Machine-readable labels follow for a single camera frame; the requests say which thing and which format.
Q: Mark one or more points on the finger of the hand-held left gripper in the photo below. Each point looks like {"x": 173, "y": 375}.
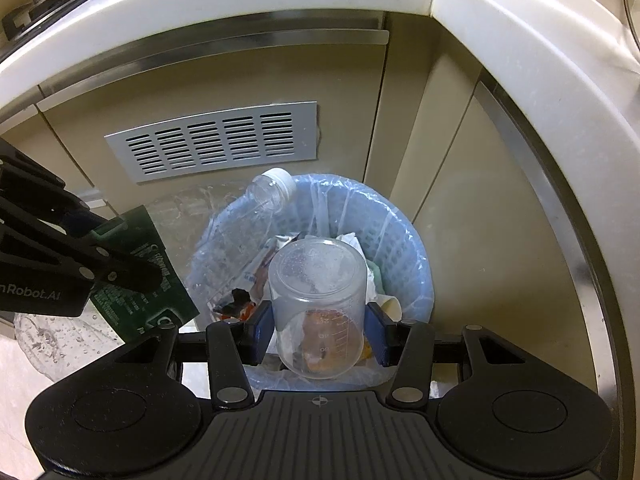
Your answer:
{"x": 95, "y": 220}
{"x": 135, "y": 272}

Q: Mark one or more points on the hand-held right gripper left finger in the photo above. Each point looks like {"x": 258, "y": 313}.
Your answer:
{"x": 260, "y": 335}

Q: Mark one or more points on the white cabinet vent grille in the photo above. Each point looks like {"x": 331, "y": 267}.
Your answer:
{"x": 210, "y": 110}

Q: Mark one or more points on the orange snack packet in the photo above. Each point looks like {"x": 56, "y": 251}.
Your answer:
{"x": 315, "y": 280}

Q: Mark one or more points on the blue plastic trash bin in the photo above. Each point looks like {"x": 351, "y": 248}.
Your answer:
{"x": 405, "y": 240}

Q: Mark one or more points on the plastic bottle green label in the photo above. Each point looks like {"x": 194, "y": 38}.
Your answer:
{"x": 145, "y": 232}

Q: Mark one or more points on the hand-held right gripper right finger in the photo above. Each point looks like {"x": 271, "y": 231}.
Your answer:
{"x": 377, "y": 335}

